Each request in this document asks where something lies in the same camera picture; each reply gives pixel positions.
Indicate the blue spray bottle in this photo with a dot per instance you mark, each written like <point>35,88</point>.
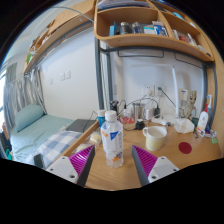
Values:
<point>209,101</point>

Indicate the white crumpled bag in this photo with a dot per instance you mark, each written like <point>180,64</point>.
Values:
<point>184,126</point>

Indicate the grey curtain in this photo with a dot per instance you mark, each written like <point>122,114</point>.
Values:
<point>20,93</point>

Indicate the wooden shelf unit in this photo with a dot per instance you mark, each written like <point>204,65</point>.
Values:
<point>140,40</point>

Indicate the dark grey laptop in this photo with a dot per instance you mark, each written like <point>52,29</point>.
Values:
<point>80,125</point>

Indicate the white power adapter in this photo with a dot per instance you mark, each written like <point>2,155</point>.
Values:
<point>149,114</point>

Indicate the flat round red coaster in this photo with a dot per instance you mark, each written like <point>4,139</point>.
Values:
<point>185,148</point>

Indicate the red packet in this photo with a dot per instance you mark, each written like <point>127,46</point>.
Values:
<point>127,117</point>

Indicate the white power strip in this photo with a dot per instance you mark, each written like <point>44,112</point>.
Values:
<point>158,121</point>

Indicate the steel cup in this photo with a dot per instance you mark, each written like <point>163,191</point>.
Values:
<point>139,111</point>

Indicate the blue checked blanket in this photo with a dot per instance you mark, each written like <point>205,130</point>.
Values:
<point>58,143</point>

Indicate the cream ceramic mug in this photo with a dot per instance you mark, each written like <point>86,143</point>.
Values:
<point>156,138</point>

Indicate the grey metal desk frame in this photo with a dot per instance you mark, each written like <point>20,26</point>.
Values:
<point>99,76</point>

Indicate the brown tree figurine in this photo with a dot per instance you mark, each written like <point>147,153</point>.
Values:
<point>191,101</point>

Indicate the green striped bed mattress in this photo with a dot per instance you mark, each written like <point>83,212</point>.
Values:
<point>40,128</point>

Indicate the wrapped cream bun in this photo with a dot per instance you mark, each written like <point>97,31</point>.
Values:
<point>81,148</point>
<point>95,138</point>

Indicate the black plug-in charger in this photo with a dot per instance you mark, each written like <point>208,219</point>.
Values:
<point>157,111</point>

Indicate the green pillow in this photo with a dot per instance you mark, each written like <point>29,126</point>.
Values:
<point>28,116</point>

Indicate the blue bottle with white cap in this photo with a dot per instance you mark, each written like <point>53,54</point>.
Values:
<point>101,118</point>

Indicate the clear plastic water bottle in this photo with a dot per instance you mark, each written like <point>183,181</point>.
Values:
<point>112,140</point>

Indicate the white red pump lotion bottle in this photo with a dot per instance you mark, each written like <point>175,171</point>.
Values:
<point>202,120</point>

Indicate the wooden upper bunk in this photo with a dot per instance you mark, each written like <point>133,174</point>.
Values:
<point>56,28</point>

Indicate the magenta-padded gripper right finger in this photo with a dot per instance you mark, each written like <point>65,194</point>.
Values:
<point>160,168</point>

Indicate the white double wall switch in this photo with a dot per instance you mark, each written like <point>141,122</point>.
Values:
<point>65,75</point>

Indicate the white wall socket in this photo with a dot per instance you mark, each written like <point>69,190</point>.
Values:
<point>149,90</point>
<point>160,93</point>

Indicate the white blue wall box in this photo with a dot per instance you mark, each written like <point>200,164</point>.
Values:
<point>183,95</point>

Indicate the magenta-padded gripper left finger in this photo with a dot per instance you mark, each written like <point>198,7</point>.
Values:
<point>63,166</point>

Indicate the black charger block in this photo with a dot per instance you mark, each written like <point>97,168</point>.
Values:
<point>140,125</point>

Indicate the small green packet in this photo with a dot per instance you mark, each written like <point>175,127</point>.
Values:
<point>214,140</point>

